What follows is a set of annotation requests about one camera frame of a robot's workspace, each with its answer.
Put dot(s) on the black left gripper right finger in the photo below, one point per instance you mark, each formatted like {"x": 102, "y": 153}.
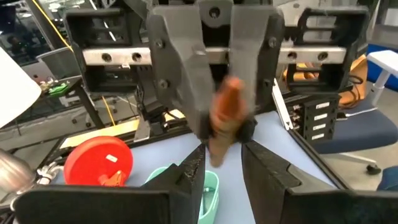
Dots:
{"x": 311, "y": 205}

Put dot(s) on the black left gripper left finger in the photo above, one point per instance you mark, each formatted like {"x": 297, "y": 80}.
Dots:
{"x": 124, "y": 205}

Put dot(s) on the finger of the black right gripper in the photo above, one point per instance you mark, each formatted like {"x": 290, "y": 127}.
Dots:
{"x": 180, "y": 62}
{"x": 258, "y": 46}

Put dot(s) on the orange crayon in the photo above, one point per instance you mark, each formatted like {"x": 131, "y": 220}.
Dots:
{"x": 227, "y": 124}

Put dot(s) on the black box white labels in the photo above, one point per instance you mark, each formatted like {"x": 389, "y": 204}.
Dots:
{"x": 304, "y": 124}

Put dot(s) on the wooden table side board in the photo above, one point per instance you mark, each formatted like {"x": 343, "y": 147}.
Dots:
{"x": 102, "y": 133}

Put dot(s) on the blue office chair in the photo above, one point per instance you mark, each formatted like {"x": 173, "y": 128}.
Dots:
{"x": 357, "y": 130}

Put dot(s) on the teal plastic bin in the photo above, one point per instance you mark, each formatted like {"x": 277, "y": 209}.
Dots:
{"x": 210, "y": 199}

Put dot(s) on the black desk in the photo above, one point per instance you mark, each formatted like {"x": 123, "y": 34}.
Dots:
{"x": 84, "y": 99}

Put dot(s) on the white shade table lamp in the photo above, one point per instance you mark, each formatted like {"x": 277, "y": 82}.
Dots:
{"x": 15, "y": 93}

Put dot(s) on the metal mounting bracket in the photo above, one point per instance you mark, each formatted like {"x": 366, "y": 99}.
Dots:
{"x": 281, "y": 102}

